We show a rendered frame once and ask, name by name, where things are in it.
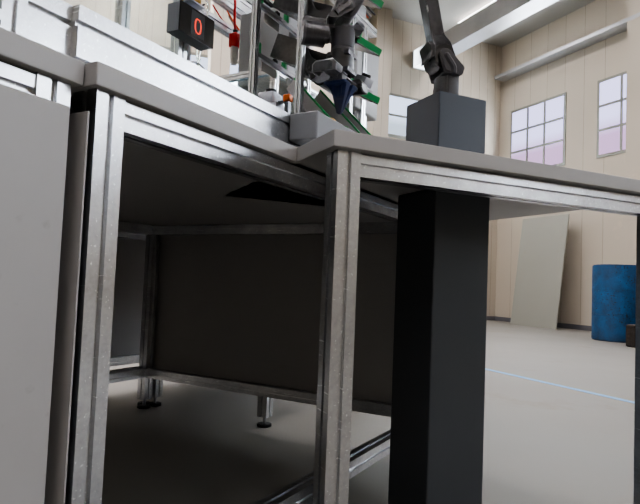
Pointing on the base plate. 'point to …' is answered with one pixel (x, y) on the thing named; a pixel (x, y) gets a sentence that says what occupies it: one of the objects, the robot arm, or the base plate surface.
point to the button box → (311, 126)
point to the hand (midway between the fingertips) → (340, 99)
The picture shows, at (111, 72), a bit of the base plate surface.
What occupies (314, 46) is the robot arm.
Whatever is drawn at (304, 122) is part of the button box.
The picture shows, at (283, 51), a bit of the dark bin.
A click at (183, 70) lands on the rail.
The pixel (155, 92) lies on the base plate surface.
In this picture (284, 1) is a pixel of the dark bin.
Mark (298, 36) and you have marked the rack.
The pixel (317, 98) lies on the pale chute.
